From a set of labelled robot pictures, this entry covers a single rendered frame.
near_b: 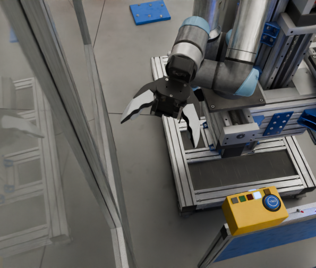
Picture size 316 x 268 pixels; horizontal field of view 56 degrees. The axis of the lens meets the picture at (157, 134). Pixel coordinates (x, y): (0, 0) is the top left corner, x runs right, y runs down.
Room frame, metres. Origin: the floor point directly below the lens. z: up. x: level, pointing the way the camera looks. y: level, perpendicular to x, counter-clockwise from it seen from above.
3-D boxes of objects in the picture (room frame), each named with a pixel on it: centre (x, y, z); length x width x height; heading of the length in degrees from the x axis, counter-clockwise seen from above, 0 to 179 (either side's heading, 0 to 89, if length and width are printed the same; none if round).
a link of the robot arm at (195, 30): (0.59, -0.08, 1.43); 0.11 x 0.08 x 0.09; 163
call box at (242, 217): (0.30, -0.29, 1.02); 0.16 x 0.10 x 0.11; 103
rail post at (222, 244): (0.29, -0.26, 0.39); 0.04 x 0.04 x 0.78; 13
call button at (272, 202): (0.31, -0.34, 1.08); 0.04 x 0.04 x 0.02
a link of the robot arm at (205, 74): (0.58, -0.10, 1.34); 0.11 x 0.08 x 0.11; 73
